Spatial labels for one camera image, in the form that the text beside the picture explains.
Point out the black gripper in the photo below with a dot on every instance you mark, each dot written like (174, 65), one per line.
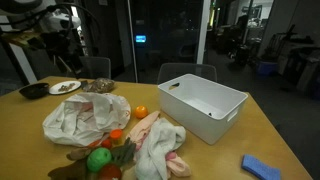
(56, 43)

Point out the orange plastic cup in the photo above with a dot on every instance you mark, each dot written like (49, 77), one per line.
(116, 135)

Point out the small red ball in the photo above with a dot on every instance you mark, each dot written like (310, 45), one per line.
(106, 143)

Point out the green plastic egg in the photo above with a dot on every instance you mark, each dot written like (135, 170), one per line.
(99, 160)

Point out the red plush vegetable green leaves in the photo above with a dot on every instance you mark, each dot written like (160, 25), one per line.
(123, 153)

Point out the brown plush toy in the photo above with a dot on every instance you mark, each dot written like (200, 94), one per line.
(73, 170)

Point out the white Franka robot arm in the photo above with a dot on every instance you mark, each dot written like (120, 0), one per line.
(63, 21)

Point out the brown bits on plate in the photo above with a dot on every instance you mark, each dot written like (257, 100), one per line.
(66, 87)

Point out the grey chair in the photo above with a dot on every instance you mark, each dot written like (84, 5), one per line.
(96, 68)
(186, 70)

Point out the white plate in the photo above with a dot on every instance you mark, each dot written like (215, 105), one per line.
(55, 89)

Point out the clear bag of rubber bands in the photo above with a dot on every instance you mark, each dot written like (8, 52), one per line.
(100, 85)

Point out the black bowl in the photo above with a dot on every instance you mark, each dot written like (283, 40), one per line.
(33, 90)

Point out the white plastic bag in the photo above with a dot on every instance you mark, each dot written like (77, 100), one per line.
(83, 116)

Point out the blue lit screen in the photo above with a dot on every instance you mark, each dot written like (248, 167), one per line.
(140, 38)

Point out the orange ball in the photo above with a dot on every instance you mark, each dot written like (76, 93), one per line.
(141, 112)

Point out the light pink cloth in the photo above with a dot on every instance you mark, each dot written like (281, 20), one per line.
(143, 128)

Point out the white terry towel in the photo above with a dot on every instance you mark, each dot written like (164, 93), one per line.
(156, 146)

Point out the white plastic bin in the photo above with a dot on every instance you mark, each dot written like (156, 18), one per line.
(186, 113)

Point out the hot pink cloth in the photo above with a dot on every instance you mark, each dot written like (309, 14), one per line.
(170, 156)

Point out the blue storage bin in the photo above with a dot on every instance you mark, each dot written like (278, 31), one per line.
(266, 68)

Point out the blue sponge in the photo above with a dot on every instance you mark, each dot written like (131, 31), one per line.
(260, 168)

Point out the tan wrist camera box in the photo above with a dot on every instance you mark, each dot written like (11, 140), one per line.
(25, 39)

